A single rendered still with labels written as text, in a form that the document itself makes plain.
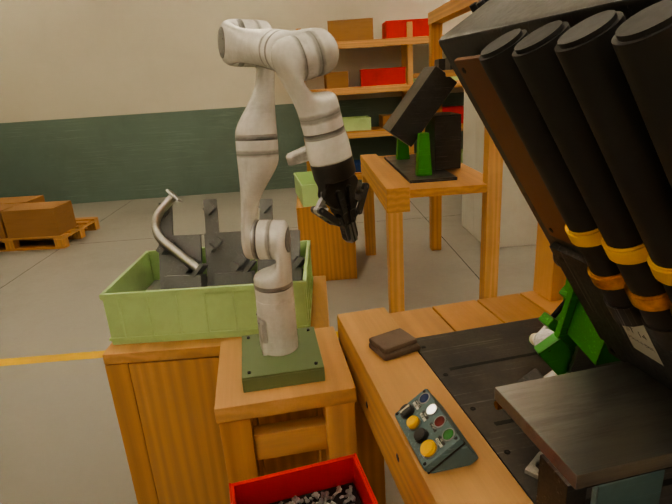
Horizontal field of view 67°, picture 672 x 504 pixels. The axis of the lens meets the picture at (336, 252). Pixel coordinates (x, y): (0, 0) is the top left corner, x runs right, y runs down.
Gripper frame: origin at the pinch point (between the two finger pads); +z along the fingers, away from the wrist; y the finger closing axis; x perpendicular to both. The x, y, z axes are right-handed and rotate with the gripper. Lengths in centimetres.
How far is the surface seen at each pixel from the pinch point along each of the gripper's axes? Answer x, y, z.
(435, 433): -21.2, -9.0, 30.2
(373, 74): 450, 451, 55
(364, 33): 454, 454, 3
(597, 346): -40.9, 7.1, 14.8
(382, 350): 6.6, 6.0, 34.5
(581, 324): -37.7, 9.2, 13.3
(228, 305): 62, -3, 34
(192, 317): 69, -13, 35
